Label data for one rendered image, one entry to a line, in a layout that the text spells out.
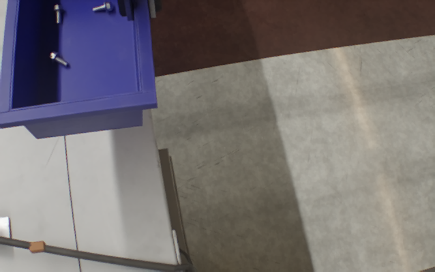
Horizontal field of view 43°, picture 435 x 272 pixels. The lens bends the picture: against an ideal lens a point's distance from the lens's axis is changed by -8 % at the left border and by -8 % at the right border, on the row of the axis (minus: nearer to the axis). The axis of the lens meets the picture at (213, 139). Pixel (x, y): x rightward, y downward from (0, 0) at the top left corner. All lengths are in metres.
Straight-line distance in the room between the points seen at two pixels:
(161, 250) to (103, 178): 0.12
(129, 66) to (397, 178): 1.20
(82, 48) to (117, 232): 0.23
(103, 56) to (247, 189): 1.04
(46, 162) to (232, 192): 0.92
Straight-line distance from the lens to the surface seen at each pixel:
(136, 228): 0.72
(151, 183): 0.74
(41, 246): 0.70
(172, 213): 1.16
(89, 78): 0.64
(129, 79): 0.63
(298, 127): 1.72
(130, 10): 0.58
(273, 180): 1.64
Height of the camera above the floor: 1.52
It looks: 65 degrees down
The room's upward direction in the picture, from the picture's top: 1 degrees clockwise
